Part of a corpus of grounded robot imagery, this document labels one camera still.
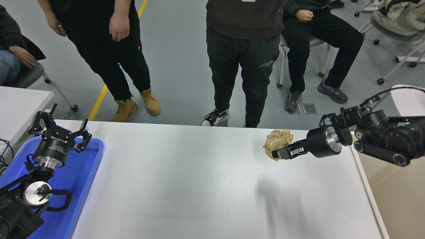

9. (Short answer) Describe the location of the person's left hand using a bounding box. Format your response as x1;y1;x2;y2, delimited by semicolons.
109;13;130;42

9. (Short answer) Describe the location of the grey-seat wheeled chair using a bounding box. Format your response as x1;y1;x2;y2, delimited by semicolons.
277;35;332;89

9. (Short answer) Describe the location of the cream coat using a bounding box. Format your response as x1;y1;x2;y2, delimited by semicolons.
374;0;425;36

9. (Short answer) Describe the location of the large pale bin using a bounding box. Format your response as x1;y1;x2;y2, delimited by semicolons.
350;133;425;239

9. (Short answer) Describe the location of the blue plastic tray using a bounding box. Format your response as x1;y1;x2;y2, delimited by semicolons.
0;136;105;239

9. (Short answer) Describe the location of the grey wheeled chair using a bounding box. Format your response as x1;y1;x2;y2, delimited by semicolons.
13;61;79;111

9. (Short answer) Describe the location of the black cable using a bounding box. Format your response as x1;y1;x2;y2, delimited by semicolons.
0;138;15;175

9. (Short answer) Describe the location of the white round table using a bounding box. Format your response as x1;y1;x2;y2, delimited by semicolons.
372;85;425;117

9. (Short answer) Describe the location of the white side table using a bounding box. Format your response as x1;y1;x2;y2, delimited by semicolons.
0;86;54;156

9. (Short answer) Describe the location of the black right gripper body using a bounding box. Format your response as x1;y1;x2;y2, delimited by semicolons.
305;127;334;158

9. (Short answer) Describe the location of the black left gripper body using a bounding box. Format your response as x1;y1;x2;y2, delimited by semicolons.
33;129;75;164

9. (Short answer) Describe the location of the tan paper ball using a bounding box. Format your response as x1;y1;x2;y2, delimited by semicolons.
263;129;294;162

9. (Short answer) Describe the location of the person in black-white sneakers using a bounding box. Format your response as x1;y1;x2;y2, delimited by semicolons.
200;0;290;128

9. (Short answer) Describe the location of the white wheeled chair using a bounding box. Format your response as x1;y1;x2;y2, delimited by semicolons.
354;0;425;85

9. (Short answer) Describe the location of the seated person in black jacket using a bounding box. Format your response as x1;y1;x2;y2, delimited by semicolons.
0;4;46;86

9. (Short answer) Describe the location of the person's right hand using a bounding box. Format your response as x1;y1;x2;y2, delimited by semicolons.
46;13;66;37
295;9;314;22

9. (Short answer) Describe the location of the person's hand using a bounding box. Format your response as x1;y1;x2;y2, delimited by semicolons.
9;45;36;69

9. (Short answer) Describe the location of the person in tan boots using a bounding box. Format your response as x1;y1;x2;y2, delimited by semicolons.
38;0;162;122

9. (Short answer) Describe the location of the person in grey sneakers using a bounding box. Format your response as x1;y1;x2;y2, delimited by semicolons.
282;0;365;113

